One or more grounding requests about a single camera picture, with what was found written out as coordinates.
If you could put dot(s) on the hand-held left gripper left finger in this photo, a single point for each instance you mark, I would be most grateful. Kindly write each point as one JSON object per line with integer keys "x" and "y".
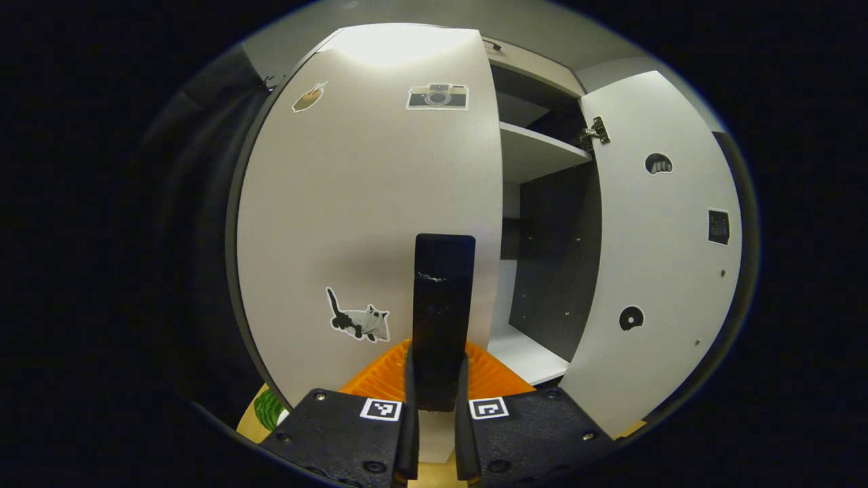
{"x": 339, "y": 434}

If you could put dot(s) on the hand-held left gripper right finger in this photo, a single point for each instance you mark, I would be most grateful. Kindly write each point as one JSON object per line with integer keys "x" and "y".
{"x": 536, "y": 434}

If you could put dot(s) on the beige double-door shoe cabinet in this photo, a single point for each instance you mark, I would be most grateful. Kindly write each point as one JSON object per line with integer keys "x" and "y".
{"x": 556, "y": 271}

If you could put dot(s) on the beige cabinet door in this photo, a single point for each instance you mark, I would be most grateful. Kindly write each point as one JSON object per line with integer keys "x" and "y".
{"x": 664, "y": 271}
{"x": 359, "y": 203}

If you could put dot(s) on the white lower cabinet shelf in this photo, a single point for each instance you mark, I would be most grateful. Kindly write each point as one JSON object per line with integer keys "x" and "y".
{"x": 525, "y": 352}

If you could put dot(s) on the white cabinet shelf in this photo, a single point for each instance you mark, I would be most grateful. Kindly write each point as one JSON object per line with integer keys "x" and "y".
{"x": 525, "y": 352}
{"x": 536, "y": 152}

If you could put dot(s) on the white upper cabinet shelf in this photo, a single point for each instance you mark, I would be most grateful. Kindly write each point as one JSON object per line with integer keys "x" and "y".
{"x": 536, "y": 152}

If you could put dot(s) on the metal door hinge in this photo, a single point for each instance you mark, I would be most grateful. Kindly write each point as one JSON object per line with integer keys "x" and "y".
{"x": 595, "y": 132}

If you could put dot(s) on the beige cabinet drawer front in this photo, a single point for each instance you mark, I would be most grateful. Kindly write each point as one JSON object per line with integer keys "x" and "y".
{"x": 536, "y": 71}

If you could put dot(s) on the watermelon slice plush toy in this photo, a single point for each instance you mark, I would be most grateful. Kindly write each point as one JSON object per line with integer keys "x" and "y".
{"x": 269, "y": 409}

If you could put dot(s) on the black backdrop cloth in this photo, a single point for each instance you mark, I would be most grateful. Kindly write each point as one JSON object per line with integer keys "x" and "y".
{"x": 196, "y": 237}

